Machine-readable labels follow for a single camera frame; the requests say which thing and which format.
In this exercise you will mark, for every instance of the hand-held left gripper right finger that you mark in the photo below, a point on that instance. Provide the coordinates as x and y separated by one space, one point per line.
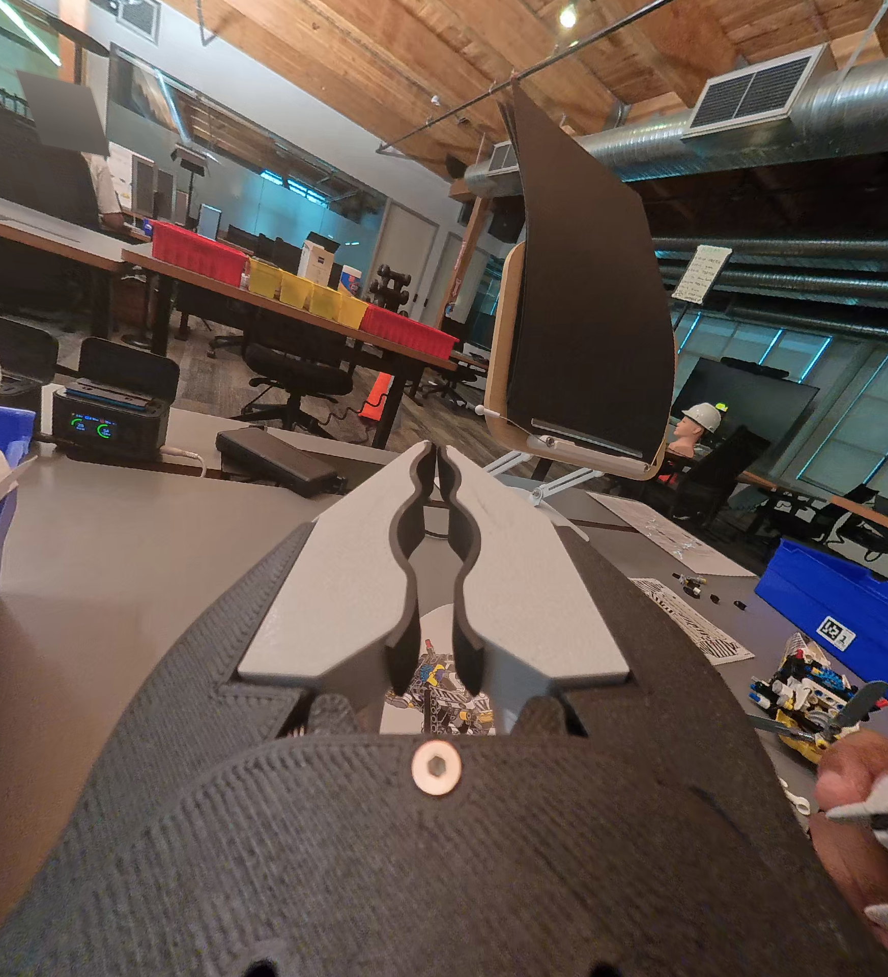
535 603

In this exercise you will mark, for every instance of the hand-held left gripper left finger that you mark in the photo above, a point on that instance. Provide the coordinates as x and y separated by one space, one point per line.
321 595

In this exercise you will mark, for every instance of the yellow black lego vehicle model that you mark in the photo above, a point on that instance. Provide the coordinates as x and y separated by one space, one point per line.
802 694

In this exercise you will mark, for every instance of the small white lego piece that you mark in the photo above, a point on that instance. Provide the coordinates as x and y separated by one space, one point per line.
795 798

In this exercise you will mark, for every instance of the lego instruction booklet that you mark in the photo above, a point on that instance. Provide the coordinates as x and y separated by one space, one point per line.
436 702

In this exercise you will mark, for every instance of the small black lego pieces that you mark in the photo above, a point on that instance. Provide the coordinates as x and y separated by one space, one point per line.
689 582

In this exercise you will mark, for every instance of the person's right hand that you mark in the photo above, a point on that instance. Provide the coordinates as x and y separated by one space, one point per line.
871 870

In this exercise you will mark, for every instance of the black power bank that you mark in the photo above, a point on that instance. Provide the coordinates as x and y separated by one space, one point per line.
276 458

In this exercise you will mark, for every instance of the black white sticker sheet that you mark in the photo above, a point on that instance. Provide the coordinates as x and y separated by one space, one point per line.
692 622

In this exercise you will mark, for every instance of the blue plastic bin with tag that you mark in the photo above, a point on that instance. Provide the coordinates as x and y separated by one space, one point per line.
863 603

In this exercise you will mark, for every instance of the orange folded sign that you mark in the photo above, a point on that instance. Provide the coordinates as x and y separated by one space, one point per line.
376 397

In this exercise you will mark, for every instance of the black office chair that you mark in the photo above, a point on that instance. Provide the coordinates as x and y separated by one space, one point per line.
291 374

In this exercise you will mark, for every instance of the mannequin head with hard hat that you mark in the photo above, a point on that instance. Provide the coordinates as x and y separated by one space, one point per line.
699 427

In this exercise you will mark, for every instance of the long wooden table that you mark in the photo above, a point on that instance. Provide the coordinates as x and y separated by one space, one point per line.
314 324

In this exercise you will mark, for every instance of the black power station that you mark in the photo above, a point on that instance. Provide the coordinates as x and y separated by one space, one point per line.
112 420

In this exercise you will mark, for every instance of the long red plastic bin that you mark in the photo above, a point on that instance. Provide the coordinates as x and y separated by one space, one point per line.
409 334

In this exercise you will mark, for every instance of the yellow plastic bin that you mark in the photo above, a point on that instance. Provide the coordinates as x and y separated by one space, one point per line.
353 311
296 290
264 279
325 302

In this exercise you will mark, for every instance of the large black screen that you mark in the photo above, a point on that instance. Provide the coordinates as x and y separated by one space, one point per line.
757 412

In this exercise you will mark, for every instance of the black panel on wooden stand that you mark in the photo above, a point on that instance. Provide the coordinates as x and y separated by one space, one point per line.
589 305

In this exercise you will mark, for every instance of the black dumbbell rack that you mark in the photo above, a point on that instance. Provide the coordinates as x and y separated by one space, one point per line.
392 288

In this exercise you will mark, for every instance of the white cardboard box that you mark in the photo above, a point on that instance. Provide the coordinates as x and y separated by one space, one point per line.
318 258

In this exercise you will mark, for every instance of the large red plastic bin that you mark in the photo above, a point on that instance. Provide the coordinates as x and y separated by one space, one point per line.
199 252

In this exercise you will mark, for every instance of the white handwritten note board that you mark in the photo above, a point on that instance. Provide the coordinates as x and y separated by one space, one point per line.
702 273

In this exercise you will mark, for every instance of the white ceiling vent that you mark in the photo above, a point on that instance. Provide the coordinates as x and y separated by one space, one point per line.
753 91

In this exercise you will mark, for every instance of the silver air duct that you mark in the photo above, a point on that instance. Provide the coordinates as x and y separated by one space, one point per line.
856 99

